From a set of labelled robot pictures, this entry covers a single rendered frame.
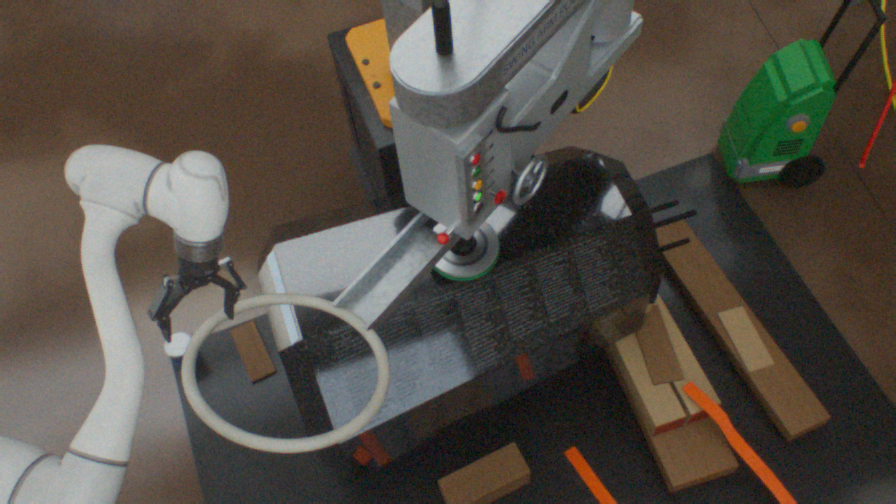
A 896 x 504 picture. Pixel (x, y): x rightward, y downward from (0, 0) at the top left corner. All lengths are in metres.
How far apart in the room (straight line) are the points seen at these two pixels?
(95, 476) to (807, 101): 2.81
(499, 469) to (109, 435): 1.78
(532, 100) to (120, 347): 1.19
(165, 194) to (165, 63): 3.02
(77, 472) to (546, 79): 1.42
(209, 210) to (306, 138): 2.52
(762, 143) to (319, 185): 1.84
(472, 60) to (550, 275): 0.96
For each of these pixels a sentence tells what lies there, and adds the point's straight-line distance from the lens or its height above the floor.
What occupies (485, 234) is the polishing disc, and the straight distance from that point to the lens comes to 2.67.
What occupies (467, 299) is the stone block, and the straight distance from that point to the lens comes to 2.68.
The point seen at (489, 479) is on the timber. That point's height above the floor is 0.14.
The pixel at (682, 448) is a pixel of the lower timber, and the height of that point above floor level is 0.09.
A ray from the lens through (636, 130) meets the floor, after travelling 4.10.
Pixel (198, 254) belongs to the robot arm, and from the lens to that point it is 1.74.
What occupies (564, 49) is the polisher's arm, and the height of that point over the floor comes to 1.47.
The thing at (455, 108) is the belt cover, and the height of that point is 1.66.
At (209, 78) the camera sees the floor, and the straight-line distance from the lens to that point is 4.52.
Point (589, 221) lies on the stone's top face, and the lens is 2.78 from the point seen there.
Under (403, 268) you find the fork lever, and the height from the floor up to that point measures 1.10.
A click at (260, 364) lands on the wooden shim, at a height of 0.03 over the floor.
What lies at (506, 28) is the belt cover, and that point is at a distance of 2.05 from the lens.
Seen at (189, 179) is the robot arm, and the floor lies 1.92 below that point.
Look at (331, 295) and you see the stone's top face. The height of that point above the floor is 0.85.
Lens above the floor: 3.16
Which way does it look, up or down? 58 degrees down
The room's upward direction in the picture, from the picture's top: 7 degrees counter-clockwise
